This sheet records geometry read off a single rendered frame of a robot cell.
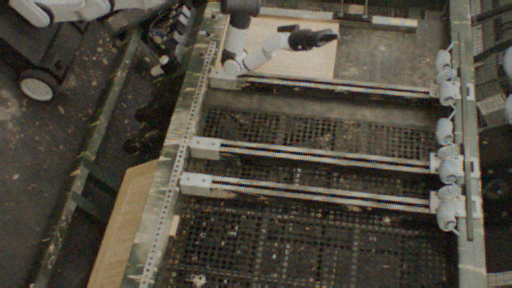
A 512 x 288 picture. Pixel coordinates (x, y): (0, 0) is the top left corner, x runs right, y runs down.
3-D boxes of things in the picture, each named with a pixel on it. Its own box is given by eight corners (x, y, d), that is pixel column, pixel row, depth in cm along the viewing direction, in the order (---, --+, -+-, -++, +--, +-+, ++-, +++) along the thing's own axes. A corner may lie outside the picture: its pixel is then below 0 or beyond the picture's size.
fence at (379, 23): (231, 10, 334) (230, 4, 331) (415, 25, 322) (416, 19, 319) (229, 16, 331) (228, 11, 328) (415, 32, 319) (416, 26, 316)
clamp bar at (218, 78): (213, 75, 306) (209, 38, 287) (467, 99, 291) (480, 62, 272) (209, 90, 300) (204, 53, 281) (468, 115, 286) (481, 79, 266)
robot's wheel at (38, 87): (13, 92, 322) (20, 70, 307) (17, 85, 325) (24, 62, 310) (51, 108, 327) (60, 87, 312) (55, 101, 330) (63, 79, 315)
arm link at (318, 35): (314, 30, 246) (289, 33, 253) (319, 54, 249) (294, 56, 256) (331, 22, 255) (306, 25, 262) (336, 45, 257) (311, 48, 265)
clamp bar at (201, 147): (195, 142, 282) (189, 107, 263) (471, 172, 267) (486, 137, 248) (190, 160, 276) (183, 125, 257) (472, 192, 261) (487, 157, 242)
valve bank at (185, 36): (157, 1, 336) (191, -17, 323) (175, 19, 345) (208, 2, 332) (131, 69, 307) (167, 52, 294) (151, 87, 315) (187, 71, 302)
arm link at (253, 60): (268, 64, 268) (235, 83, 279) (276, 53, 275) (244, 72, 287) (253, 44, 265) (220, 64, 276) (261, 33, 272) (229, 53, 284)
